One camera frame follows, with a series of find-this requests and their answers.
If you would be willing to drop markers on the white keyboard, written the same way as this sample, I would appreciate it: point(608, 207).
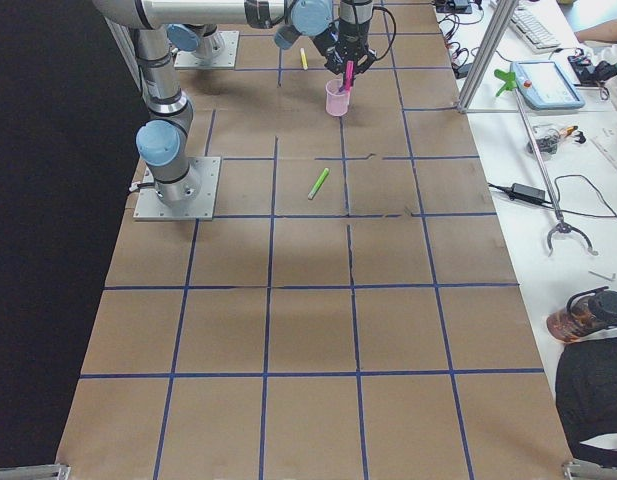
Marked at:
point(532, 32)

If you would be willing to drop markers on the small tools pile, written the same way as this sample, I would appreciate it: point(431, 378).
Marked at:
point(549, 137)

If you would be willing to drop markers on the teach pendant tablet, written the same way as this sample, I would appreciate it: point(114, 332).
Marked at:
point(545, 86)

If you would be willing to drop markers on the amber water bottle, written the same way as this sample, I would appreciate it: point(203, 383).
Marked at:
point(585, 313)

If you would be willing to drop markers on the long reach grabber tool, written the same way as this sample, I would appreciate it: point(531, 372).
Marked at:
point(561, 226)

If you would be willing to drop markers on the pink mesh cup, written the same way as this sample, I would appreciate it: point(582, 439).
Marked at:
point(337, 98)

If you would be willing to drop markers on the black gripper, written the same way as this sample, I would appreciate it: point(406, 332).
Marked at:
point(352, 31)

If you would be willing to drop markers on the black power adapter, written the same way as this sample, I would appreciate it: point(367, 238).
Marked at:
point(523, 193)

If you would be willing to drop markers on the aluminium frame post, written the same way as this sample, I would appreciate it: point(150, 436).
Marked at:
point(492, 37)

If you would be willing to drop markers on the silver hex key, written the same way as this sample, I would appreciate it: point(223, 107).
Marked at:
point(607, 277)

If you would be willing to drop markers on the green plastic clamp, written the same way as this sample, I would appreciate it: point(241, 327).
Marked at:
point(509, 81)

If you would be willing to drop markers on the pink marker pen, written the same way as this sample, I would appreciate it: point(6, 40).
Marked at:
point(348, 77)

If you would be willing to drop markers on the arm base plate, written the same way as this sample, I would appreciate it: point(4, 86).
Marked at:
point(212, 52)
point(193, 197)

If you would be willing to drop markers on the black backpack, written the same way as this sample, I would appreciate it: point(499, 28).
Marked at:
point(586, 397)

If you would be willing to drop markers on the yellow marker pen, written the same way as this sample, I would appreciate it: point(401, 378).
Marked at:
point(303, 59)

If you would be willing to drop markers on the green marker pen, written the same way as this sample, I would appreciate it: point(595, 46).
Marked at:
point(318, 183)

